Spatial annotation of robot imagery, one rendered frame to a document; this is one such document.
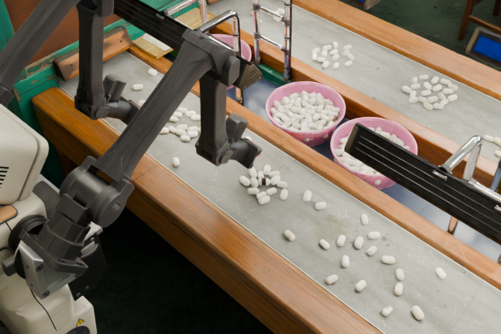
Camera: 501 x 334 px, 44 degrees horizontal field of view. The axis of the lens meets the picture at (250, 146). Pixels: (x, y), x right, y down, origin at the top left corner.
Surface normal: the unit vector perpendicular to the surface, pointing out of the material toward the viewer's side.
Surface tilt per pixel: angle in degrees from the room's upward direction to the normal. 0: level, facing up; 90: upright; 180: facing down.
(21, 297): 90
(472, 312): 0
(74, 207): 40
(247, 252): 0
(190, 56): 30
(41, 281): 90
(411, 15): 0
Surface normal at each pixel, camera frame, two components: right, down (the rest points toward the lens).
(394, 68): -0.03, -0.73
